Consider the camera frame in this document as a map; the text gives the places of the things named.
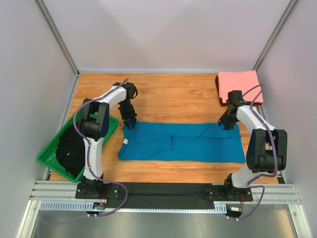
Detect blue t shirt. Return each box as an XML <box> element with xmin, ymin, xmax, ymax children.
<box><xmin>117</xmin><ymin>121</ymin><xmax>245</xmax><ymax>163</ymax></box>

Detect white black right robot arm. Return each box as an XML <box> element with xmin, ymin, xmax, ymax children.
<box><xmin>218</xmin><ymin>90</ymin><xmax>288</xmax><ymax>199</ymax></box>

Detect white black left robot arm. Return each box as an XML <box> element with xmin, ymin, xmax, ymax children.
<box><xmin>74</xmin><ymin>80</ymin><xmax>138</xmax><ymax>195</ymax></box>

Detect black t shirts in tray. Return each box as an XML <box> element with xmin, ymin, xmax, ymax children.
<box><xmin>55</xmin><ymin>124</ymin><xmax>85</xmax><ymax>178</ymax></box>

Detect folded pink t shirt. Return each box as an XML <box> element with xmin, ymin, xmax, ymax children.
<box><xmin>218</xmin><ymin>70</ymin><xmax>261</xmax><ymax>101</ymax></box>

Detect black front mounting strip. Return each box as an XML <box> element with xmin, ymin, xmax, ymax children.
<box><xmin>107</xmin><ymin>182</ymin><xmax>215</xmax><ymax>210</ymax></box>

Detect green plastic tray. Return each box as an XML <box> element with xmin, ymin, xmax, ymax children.
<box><xmin>37</xmin><ymin>115</ymin><xmax>119</xmax><ymax>182</ymax></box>

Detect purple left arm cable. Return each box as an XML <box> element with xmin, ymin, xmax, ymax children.
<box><xmin>39</xmin><ymin>78</ymin><xmax>130</xmax><ymax>226</ymax></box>

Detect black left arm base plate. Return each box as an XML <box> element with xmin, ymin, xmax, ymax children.
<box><xmin>75</xmin><ymin>182</ymin><xmax>108</xmax><ymax>199</ymax></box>

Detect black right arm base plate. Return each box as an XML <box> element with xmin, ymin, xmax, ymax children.
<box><xmin>206</xmin><ymin>184</ymin><xmax>253</xmax><ymax>202</ymax></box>

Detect slotted aluminium cable rail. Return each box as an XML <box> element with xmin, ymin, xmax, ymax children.
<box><xmin>39</xmin><ymin>200</ymin><xmax>228</xmax><ymax>214</ymax></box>

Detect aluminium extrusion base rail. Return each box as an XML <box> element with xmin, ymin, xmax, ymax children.
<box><xmin>29</xmin><ymin>180</ymin><xmax>301</xmax><ymax>205</ymax></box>

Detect aluminium frame post right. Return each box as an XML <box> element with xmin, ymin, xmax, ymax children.
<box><xmin>253</xmin><ymin>0</ymin><xmax>300</xmax><ymax>71</ymax></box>

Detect aluminium frame post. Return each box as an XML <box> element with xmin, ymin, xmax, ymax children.
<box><xmin>34</xmin><ymin>0</ymin><xmax>80</xmax><ymax>75</ymax></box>
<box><xmin>253</xmin><ymin>0</ymin><xmax>300</xmax><ymax>71</ymax></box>

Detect aluminium frame post left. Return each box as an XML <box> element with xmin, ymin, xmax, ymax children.
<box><xmin>34</xmin><ymin>0</ymin><xmax>80</xmax><ymax>75</ymax></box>

